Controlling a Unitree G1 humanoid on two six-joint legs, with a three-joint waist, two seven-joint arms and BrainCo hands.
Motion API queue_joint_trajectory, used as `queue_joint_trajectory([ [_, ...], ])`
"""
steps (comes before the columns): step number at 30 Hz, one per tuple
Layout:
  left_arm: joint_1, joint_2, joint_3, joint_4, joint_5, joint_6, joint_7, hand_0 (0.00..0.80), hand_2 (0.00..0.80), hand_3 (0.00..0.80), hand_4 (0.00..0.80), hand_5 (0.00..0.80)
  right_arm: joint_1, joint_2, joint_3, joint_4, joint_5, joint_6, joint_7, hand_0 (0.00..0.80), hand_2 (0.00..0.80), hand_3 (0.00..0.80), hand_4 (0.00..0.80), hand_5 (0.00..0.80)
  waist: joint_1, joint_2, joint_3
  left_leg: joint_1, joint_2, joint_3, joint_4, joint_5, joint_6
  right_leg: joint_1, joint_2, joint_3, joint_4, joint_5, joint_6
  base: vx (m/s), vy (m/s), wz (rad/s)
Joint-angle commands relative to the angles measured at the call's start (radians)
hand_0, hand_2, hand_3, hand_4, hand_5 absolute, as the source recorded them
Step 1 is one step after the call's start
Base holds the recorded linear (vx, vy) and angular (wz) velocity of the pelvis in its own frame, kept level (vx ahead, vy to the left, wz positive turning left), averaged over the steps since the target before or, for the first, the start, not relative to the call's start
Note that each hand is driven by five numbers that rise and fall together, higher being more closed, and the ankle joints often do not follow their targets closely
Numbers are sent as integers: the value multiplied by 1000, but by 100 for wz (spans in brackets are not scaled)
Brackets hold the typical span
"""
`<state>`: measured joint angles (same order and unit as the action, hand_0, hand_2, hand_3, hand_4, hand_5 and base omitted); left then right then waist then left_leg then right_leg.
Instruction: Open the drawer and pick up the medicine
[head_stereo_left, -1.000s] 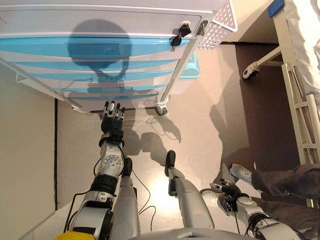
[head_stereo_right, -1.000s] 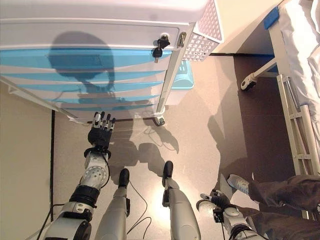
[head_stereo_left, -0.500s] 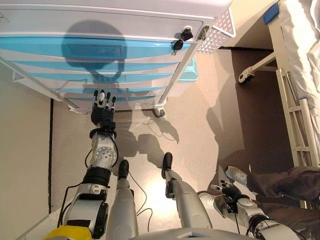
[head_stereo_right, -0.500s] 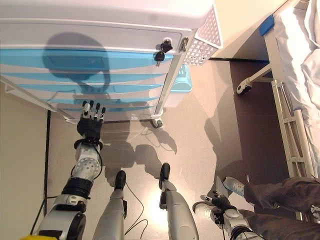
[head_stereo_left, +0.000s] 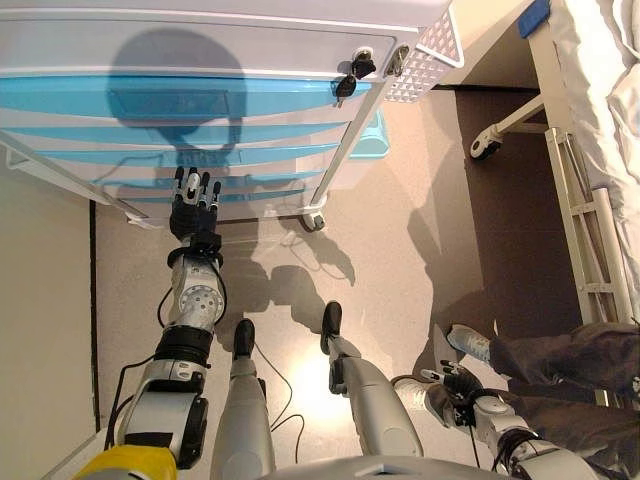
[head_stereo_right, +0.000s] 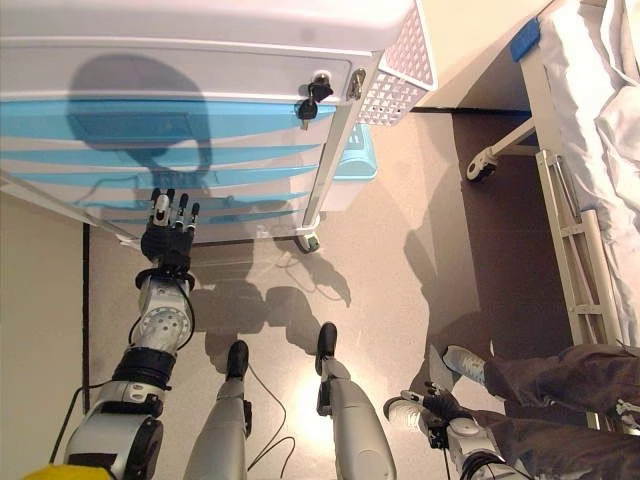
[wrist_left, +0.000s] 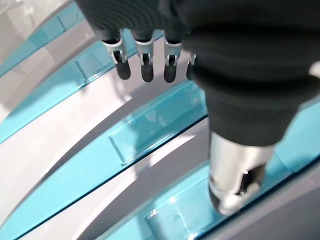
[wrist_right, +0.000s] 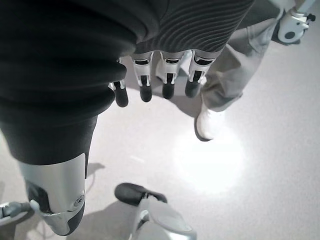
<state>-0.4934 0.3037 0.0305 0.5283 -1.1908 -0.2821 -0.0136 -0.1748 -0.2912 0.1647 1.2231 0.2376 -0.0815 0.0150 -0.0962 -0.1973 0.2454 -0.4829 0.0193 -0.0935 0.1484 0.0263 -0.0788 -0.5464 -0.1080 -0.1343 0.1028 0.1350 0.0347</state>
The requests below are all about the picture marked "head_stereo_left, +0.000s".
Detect person in striped shirt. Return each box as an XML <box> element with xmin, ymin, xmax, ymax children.
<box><xmin>424</xmin><ymin>321</ymin><xmax>640</xmax><ymax>480</ymax></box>

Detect white sneaker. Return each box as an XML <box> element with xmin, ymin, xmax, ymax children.
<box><xmin>445</xmin><ymin>323</ymin><xmax>494</xmax><ymax>362</ymax></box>
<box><xmin>391</xmin><ymin>376</ymin><xmax>434</xmax><ymax>414</ymax></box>

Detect white perforated side basket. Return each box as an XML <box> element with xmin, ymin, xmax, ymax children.
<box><xmin>383</xmin><ymin>0</ymin><xmax>467</xmax><ymax>104</ymax></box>

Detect white cart side tray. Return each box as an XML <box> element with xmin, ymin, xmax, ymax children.
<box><xmin>124</xmin><ymin>211</ymin><xmax>167</xmax><ymax>231</ymax></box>

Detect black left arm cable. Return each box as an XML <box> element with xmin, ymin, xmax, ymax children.
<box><xmin>103</xmin><ymin>356</ymin><xmax>157</xmax><ymax>447</ymax></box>

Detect light blue waste bin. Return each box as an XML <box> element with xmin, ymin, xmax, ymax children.
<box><xmin>346</xmin><ymin>111</ymin><xmax>392</xmax><ymax>192</ymax></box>

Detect silver robot left leg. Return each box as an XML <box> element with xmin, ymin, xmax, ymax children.
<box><xmin>209</xmin><ymin>318</ymin><xmax>277</xmax><ymax>480</ymax></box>

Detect bed caster wheel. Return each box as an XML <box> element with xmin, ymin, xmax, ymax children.
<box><xmin>469</xmin><ymin>130</ymin><xmax>504</xmax><ymax>162</ymax></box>

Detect grey robot torso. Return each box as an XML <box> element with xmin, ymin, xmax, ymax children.
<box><xmin>259</xmin><ymin>452</ymin><xmax>501</xmax><ymax>480</ymax></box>

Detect thin black floor cable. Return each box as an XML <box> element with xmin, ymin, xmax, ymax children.
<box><xmin>251</xmin><ymin>343</ymin><xmax>307</xmax><ymax>452</ymax></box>

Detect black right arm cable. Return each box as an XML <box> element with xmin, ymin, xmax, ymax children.
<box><xmin>465</xmin><ymin>423</ymin><xmax>482</xmax><ymax>467</ymax></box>

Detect blue bed tag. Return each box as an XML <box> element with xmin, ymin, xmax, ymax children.
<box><xmin>516</xmin><ymin>0</ymin><xmax>554</xmax><ymax>39</ymax></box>

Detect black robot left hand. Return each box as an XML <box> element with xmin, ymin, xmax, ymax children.
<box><xmin>167</xmin><ymin>166</ymin><xmax>224</xmax><ymax>242</ymax></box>

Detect white hospital bed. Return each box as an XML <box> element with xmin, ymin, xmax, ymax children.
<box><xmin>449</xmin><ymin>0</ymin><xmax>640</xmax><ymax>327</ymax></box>

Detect metal cart side latch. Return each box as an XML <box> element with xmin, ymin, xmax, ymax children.
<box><xmin>383</xmin><ymin>44</ymin><xmax>412</xmax><ymax>78</ymax></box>

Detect white medical cart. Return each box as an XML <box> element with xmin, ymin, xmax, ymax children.
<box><xmin>0</xmin><ymin>0</ymin><xmax>452</xmax><ymax>234</ymax></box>

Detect cart caster wheel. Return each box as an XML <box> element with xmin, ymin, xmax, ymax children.
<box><xmin>299</xmin><ymin>209</ymin><xmax>327</xmax><ymax>233</ymax></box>

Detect white folding bed rail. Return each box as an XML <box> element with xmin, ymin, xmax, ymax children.
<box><xmin>544</xmin><ymin>126</ymin><xmax>637</xmax><ymax>327</ymax></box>

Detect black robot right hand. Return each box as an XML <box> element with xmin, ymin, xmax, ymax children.
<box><xmin>419</xmin><ymin>358</ymin><xmax>484</xmax><ymax>407</ymax></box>

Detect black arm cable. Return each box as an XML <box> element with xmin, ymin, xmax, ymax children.
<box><xmin>103</xmin><ymin>356</ymin><xmax>157</xmax><ymax>447</ymax></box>
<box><xmin>465</xmin><ymin>423</ymin><xmax>482</xmax><ymax>467</ymax></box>

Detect black keys in lock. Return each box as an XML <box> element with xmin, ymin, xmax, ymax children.
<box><xmin>333</xmin><ymin>46</ymin><xmax>378</xmax><ymax>107</ymax></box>

